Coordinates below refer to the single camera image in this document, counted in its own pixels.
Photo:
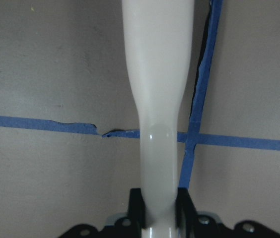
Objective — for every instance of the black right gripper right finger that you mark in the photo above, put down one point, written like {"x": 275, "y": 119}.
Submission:
{"x": 186, "y": 214}

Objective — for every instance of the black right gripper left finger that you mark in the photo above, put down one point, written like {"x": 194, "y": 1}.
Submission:
{"x": 136, "y": 207}

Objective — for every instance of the beige hand brush black bristles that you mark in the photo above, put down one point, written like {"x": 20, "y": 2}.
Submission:
{"x": 158, "y": 42}

